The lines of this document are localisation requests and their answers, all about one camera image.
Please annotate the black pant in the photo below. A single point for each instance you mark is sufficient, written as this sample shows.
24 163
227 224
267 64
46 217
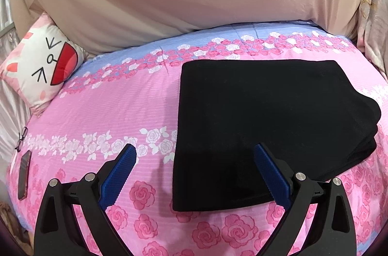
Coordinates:
306 112

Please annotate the floral silky blanket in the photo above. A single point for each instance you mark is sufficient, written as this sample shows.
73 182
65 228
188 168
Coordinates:
372 32

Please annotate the silver satin curtain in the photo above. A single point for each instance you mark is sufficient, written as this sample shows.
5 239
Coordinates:
14 112

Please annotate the black smartphone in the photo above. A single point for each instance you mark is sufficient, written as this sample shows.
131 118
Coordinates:
23 175

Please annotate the pink rose bedsheet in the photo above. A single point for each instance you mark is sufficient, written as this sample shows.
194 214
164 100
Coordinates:
131 97

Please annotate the cartoon cat face pillow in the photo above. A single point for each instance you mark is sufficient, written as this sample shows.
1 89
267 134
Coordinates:
43 60

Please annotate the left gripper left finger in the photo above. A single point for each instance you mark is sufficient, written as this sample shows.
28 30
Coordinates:
57 231

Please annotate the eyeglasses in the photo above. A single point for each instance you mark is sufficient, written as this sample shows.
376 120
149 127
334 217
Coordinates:
21 136

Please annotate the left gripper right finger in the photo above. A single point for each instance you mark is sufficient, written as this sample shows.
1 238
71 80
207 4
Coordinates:
332 231

